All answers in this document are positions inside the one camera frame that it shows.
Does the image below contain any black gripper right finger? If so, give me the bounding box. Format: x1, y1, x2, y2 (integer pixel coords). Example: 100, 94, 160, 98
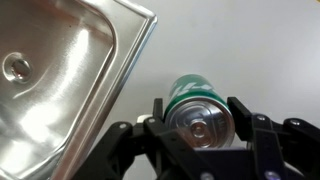
227, 96, 320, 180

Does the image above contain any stainless steel sink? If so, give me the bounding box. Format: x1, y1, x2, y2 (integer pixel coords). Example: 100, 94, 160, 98
0, 0, 159, 180

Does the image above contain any green soda can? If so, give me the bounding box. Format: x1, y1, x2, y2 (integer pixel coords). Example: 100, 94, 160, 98
163, 73, 236, 150

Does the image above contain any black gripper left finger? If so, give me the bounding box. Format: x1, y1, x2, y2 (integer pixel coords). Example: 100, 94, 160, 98
71, 97, 208, 180

